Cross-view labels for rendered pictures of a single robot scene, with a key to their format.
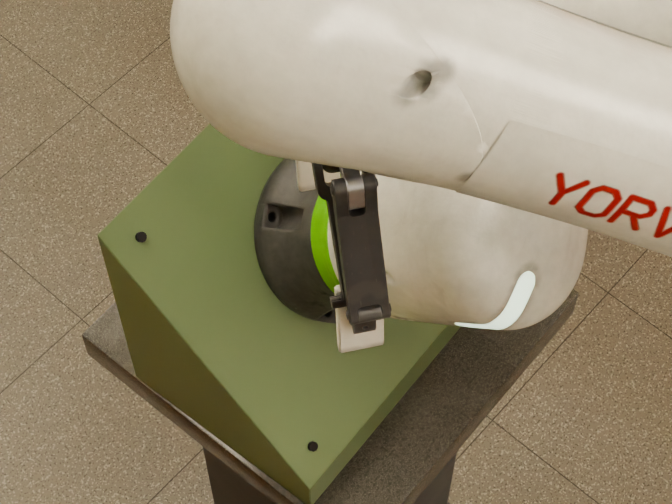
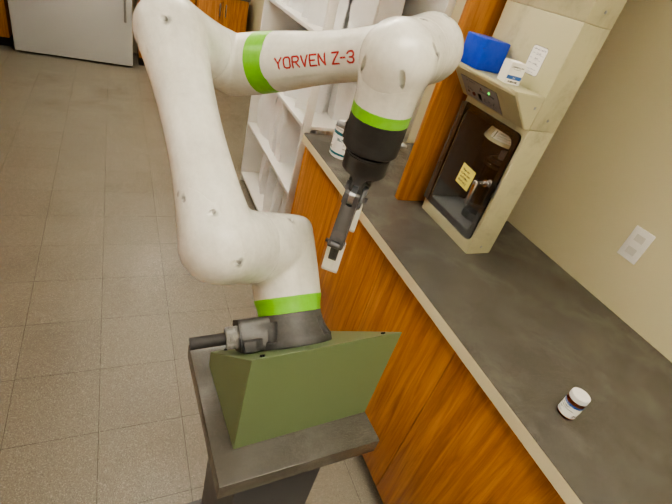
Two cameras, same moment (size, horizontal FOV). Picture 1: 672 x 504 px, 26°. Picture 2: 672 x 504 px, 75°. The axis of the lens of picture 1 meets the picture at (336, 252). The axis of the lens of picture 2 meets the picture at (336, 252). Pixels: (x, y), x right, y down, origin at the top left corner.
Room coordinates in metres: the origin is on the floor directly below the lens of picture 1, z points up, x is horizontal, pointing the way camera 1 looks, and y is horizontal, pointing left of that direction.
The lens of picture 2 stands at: (1.17, 0.20, 1.70)
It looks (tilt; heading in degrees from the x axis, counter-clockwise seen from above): 34 degrees down; 197
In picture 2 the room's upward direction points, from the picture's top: 17 degrees clockwise
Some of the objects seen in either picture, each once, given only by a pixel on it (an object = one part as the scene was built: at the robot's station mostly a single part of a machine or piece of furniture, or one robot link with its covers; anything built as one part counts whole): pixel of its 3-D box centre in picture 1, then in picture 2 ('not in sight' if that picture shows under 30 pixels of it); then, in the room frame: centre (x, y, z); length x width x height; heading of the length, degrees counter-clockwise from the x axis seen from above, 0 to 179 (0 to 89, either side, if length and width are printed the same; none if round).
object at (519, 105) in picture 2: not in sight; (489, 93); (-0.35, 0.07, 1.46); 0.32 x 0.11 x 0.10; 48
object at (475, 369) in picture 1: (332, 323); (278, 396); (0.61, 0.00, 0.92); 0.32 x 0.32 x 0.04; 50
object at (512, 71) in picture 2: not in sight; (511, 71); (-0.32, 0.11, 1.54); 0.05 x 0.05 x 0.06; 34
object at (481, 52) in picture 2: not in sight; (483, 52); (-0.42, 0.00, 1.56); 0.10 x 0.10 x 0.09; 48
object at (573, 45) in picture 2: not in sight; (511, 138); (-0.49, 0.19, 1.33); 0.32 x 0.25 x 0.77; 48
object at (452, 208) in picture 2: not in sight; (467, 170); (-0.39, 0.11, 1.19); 0.30 x 0.01 x 0.40; 48
